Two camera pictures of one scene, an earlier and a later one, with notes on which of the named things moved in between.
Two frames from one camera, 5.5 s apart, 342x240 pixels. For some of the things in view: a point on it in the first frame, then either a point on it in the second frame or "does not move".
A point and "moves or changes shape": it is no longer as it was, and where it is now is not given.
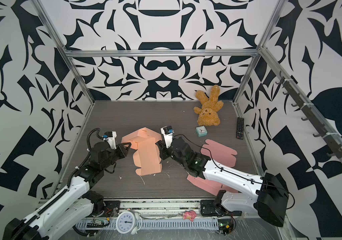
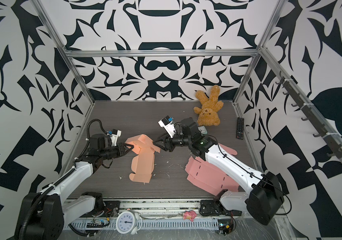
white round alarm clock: [128, 222] does not move
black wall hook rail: [331, 138] does not move
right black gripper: [164, 149] → [168, 142]
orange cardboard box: [146, 157] moves or changes shape
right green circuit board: [225, 226] does not move
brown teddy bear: [208, 114] does not move
